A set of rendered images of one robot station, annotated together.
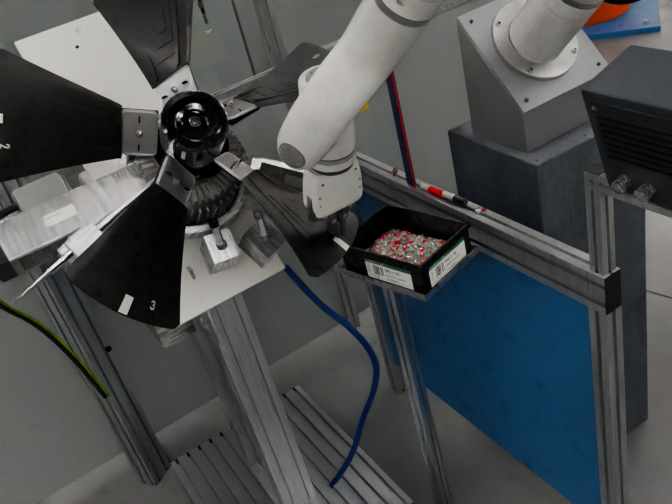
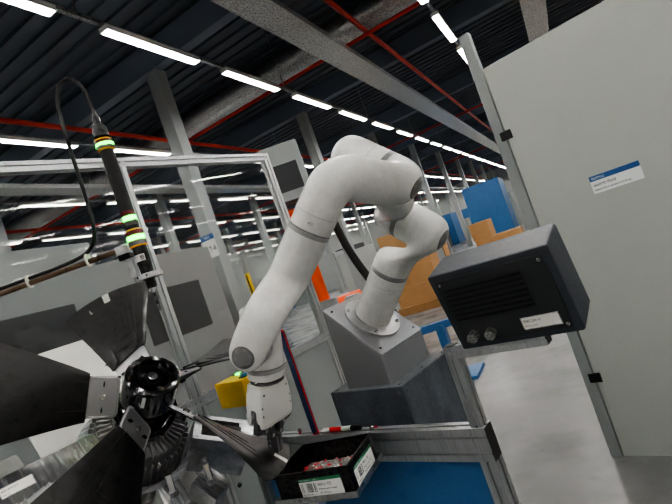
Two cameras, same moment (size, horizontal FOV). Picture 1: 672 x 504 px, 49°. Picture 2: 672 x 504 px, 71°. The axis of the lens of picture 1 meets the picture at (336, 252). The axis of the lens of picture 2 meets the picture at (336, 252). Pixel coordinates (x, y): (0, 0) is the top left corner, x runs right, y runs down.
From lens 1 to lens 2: 0.42 m
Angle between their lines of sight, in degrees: 42
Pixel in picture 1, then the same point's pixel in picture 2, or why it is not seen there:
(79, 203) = (38, 473)
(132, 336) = not seen: outside the picture
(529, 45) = (371, 316)
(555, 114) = (399, 357)
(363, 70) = (289, 281)
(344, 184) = (279, 396)
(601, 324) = (495, 473)
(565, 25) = (390, 296)
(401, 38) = (313, 251)
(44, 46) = not seen: hidden behind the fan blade
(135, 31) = (100, 334)
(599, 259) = (474, 414)
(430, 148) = not seen: hidden behind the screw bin
